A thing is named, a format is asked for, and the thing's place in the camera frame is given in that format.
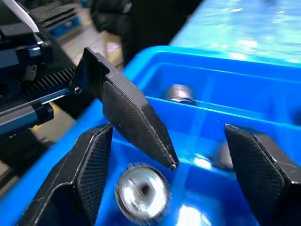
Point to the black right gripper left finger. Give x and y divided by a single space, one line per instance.
70 188

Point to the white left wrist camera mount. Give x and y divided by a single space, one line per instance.
26 16

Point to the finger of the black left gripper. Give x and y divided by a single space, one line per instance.
127 113

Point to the blue plastic compartment tray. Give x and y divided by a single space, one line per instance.
211 113

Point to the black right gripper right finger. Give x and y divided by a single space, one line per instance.
263 176

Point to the black bulky floor object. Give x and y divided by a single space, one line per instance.
145 26

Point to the blue plastic crate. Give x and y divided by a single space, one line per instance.
64 27

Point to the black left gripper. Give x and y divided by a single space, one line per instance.
26 77

